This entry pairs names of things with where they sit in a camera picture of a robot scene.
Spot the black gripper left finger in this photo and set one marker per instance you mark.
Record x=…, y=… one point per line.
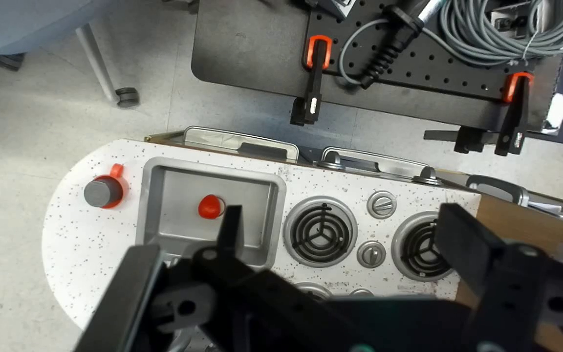
x=116, y=321

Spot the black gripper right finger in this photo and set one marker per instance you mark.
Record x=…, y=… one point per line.
x=480, y=260

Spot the orange plush toy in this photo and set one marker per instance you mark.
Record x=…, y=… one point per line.
x=210, y=205

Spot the right front stove burner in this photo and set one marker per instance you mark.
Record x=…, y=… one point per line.
x=415, y=250

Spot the stove burner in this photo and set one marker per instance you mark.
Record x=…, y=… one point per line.
x=415, y=250
x=319, y=231

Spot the grey toy sink basin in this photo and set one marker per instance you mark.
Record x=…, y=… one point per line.
x=173, y=190

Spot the grey stove knob lower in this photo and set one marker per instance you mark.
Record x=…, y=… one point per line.
x=372, y=254

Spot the grey stove knob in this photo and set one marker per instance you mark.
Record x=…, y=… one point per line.
x=382, y=203
x=372, y=254

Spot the grey stove knob upper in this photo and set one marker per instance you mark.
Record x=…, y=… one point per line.
x=382, y=203

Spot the left front stove burner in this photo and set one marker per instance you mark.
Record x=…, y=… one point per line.
x=319, y=231

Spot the grey and red toy cup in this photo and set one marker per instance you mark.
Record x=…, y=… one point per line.
x=106, y=190

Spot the orange black clamp right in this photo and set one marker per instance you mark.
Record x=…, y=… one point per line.
x=511, y=133

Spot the orange black clamp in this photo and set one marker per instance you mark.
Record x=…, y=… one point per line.
x=511, y=133
x=317, y=61

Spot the white speckled toy kitchen counter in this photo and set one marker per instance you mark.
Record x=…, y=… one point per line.
x=83, y=244

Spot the orange black clamp left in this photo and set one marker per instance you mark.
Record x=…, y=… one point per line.
x=317, y=61

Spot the black perforated mounting board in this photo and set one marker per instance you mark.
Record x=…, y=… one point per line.
x=263, y=45

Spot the black cable strain relief plug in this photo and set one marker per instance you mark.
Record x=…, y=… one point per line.
x=405, y=19

